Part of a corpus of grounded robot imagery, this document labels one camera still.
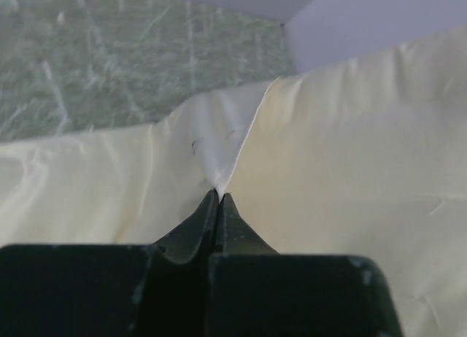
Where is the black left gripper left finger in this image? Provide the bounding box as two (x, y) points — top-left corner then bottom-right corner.
(1, 190), (219, 336)

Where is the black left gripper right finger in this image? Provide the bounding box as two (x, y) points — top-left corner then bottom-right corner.
(209, 195), (403, 336)

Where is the cream satin pillowcase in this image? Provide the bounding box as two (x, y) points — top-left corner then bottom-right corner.
(1, 26), (466, 336)

